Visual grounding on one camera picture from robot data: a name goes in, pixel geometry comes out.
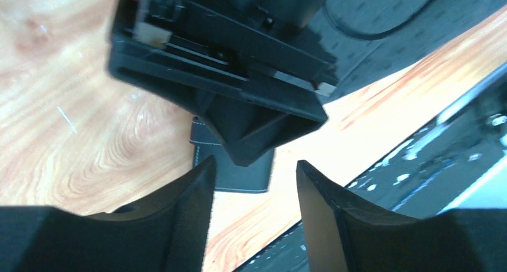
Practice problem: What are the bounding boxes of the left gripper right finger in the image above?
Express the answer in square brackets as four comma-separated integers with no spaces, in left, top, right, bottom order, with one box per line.
[296,160,506,271]

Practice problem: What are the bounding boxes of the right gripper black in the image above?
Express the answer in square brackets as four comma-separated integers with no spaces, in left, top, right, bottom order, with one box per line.
[109,0,338,166]

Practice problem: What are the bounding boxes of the black leather card holder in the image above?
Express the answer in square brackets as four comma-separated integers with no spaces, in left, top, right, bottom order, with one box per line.
[190,117,275,194]

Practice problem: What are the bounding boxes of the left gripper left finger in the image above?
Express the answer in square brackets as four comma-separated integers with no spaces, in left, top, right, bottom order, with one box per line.
[1,157,216,271]

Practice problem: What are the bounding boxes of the dark grey dotted cloth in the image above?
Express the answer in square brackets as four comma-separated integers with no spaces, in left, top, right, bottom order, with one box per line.
[309,0,506,103]

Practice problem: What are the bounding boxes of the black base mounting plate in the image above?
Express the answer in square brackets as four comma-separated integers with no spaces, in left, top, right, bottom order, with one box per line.
[233,91,507,272]

